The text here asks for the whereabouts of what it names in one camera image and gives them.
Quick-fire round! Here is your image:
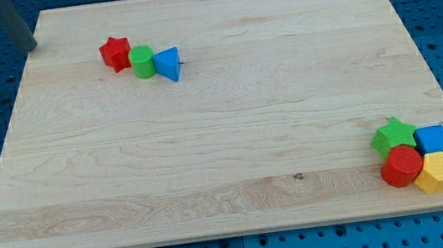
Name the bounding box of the red star block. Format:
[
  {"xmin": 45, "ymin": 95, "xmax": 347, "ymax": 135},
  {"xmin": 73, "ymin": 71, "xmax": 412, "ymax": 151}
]
[{"xmin": 99, "ymin": 37, "xmax": 131, "ymax": 72}]

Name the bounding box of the green star block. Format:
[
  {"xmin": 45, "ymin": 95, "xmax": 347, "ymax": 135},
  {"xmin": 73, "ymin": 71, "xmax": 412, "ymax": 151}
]
[{"xmin": 371, "ymin": 116, "xmax": 416, "ymax": 161}]

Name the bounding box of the wooden board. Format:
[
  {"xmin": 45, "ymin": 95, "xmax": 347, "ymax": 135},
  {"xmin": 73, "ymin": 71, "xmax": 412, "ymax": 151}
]
[{"xmin": 0, "ymin": 0, "xmax": 443, "ymax": 248}]

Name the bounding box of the blue triangle block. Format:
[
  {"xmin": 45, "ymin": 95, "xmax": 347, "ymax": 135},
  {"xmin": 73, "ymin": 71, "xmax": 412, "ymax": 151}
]
[{"xmin": 152, "ymin": 47, "xmax": 181, "ymax": 82}]

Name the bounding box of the green cylinder block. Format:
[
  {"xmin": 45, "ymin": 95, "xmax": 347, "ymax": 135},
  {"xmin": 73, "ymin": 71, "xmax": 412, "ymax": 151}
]
[{"xmin": 129, "ymin": 45, "xmax": 156, "ymax": 79}]

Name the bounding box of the red cylinder block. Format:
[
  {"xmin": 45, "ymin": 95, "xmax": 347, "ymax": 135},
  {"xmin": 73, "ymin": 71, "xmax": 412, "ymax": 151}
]
[{"xmin": 381, "ymin": 145, "xmax": 424, "ymax": 187}]

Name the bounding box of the blue cube block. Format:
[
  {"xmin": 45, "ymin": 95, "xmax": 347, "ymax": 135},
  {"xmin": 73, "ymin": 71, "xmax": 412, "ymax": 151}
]
[{"xmin": 414, "ymin": 124, "xmax": 443, "ymax": 156}]

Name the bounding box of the yellow hexagon block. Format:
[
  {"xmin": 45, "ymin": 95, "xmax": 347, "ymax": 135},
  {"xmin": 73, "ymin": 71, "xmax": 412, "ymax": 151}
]
[{"xmin": 414, "ymin": 151, "xmax": 443, "ymax": 194}]

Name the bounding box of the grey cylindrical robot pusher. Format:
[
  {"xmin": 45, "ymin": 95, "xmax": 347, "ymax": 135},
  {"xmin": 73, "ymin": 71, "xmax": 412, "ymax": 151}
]
[{"xmin": 0, "ymin": 0, "xmax": 37, "ymax": 53}]

